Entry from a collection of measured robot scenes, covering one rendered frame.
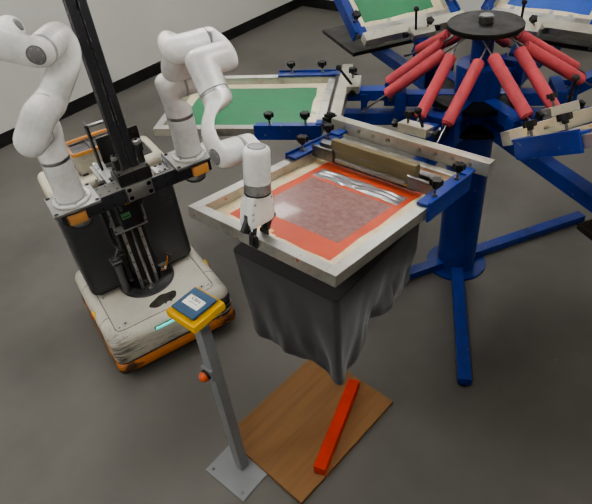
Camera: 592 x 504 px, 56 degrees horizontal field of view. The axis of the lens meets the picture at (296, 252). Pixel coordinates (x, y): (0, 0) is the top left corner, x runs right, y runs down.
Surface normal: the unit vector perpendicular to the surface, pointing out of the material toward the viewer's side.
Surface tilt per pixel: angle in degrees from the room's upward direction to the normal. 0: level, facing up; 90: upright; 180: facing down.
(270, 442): 0
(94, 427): 0
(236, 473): 0
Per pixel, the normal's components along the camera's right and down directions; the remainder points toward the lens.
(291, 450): -0.09, -0.76
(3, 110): 0.77, 0.36
